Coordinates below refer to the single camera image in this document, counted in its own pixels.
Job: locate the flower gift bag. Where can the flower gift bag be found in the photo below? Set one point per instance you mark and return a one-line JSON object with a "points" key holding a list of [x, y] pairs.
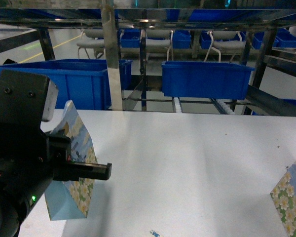
{"points": [[284, 198], [71, 199]]}

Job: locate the white roller track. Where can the white roller track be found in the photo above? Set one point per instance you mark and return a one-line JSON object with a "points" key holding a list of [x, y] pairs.
{"points": [[176, 103]]}

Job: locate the blue bin at left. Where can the blue bin at left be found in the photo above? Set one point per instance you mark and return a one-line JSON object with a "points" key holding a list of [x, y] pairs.
{"points": [[89, 83]]}

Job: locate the blue bin behind table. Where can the blue bin behind table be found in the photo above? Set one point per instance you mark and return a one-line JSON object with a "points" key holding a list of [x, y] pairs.
{"points": [[205, 79]]}

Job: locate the steel rack post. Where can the steel rack post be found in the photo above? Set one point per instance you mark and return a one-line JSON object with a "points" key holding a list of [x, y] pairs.
{"points": [[112, 57]]}

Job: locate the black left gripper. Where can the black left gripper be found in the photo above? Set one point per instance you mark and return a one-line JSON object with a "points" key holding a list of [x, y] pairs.
{"points": [[30, 158]]}

